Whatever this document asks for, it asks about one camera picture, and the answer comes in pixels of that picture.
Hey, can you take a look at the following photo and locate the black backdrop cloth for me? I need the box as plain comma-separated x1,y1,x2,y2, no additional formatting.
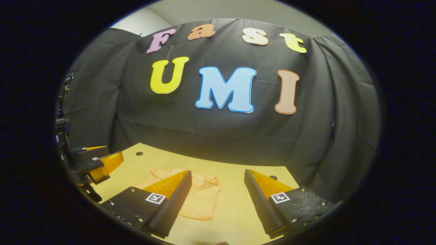
58,18,381,205

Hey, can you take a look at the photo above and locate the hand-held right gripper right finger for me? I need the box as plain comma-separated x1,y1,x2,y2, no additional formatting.
244,169,343,239

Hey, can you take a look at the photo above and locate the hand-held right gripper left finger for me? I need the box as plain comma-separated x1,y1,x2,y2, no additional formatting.
100,170,193,239

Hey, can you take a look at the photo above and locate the orange T-shirt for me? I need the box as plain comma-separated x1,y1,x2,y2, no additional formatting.
135,168,222,221

